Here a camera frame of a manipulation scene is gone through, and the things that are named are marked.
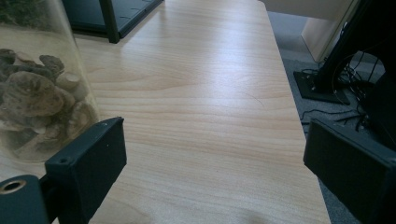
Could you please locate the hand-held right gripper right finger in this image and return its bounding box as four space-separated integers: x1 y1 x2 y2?
303 118 396 224

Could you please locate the beige cabinet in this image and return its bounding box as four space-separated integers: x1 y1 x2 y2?
260 0 363 63

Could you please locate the black metal shelf rack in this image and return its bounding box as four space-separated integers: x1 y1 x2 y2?
61 0 165 45

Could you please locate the black floor cable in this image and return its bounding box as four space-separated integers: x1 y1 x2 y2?
300 107 356 126

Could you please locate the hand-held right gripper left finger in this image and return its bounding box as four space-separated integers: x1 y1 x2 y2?
45 116 128 224

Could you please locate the black box on floor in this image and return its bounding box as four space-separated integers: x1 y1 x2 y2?
362 69 396 153

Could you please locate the tangled black cable bundle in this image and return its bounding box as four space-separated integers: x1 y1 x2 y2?
331 50 389 125

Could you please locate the glass jar of dried mushrooms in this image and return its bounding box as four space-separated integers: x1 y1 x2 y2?
0 0 101 163

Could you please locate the black metal stand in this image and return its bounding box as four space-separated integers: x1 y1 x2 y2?
293 0 396 105

